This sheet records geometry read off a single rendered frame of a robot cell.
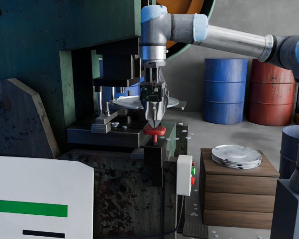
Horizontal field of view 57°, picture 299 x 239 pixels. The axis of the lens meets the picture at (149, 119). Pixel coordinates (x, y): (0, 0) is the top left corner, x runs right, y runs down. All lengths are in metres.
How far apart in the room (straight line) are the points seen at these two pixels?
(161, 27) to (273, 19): 3.83
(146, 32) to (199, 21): 0.15
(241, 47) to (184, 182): 0.51
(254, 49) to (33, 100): 0.82
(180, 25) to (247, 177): 1.06
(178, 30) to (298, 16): 3.90
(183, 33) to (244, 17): 3.72
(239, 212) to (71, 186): 1.00
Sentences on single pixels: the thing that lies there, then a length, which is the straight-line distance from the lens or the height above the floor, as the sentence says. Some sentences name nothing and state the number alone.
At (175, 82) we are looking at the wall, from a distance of 4.55.
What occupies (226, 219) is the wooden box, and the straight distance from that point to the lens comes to 1.76.
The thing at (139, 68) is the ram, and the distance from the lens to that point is 1.17.
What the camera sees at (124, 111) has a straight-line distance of 1.19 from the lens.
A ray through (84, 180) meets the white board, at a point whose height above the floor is 0.52.
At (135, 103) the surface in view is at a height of 0.79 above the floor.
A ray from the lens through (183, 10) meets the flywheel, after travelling 1.57.
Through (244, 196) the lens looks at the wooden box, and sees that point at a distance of 1.70.
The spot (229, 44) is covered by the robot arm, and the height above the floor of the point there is 1.03.
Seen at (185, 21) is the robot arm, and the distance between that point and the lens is 0.83.
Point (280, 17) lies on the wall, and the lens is 4.60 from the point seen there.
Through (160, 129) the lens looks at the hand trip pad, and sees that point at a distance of 0.90.
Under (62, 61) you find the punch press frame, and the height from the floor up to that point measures 0.96.
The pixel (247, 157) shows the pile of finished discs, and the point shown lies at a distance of 1.75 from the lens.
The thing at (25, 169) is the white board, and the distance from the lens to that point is 1.23.
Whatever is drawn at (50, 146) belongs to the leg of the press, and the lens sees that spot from 1.16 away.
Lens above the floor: 1.01
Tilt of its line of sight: 14 degrees down
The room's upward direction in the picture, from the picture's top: straight up
